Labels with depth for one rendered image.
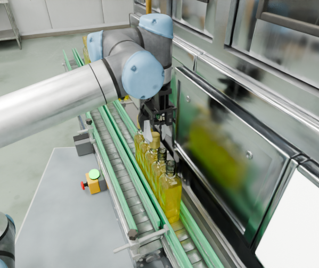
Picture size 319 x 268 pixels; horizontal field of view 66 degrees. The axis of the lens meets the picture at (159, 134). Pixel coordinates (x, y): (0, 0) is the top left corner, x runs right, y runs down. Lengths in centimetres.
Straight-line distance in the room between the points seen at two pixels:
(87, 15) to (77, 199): 569
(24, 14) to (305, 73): 619
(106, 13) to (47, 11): 130
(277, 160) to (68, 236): 81
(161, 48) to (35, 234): 85
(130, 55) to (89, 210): 80
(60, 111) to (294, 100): 41
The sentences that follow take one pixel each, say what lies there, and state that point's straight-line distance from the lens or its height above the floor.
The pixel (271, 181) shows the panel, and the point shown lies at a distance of 56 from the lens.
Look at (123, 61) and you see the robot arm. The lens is 43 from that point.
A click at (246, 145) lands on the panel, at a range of 60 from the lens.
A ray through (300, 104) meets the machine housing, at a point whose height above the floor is 140.
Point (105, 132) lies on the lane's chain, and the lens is 126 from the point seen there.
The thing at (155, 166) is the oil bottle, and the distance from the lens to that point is 76.
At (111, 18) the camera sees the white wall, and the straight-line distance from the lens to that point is 667.
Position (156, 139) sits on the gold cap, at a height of 116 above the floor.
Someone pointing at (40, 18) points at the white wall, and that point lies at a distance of 645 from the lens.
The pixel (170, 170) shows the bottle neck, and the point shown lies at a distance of 69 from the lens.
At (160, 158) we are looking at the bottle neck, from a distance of 74.
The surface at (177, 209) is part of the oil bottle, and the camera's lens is 83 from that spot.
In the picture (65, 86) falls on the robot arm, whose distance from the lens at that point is 42.
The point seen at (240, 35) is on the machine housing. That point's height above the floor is 147.
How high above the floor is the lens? 163
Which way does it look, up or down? 37 degrees down
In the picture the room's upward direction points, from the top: straight up
